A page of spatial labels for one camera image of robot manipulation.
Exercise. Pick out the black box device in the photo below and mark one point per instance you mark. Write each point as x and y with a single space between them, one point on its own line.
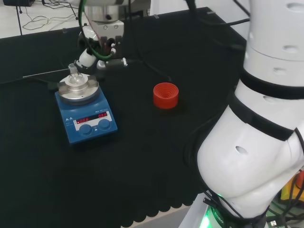
19 2

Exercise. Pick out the heater with blue base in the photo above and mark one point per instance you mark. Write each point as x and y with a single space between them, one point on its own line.
90 114

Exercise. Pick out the grey tape strip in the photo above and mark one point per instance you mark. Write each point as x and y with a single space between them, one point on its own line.
155 16

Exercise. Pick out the black bench cloth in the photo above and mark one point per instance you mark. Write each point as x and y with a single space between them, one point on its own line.
118 166

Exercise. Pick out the clear round-bottom glass flask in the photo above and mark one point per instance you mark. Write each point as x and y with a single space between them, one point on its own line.
75 79

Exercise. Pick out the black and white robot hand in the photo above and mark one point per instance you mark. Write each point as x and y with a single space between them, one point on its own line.
88 59

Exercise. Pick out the thin metal probe rod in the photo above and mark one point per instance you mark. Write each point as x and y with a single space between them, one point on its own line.
42 73

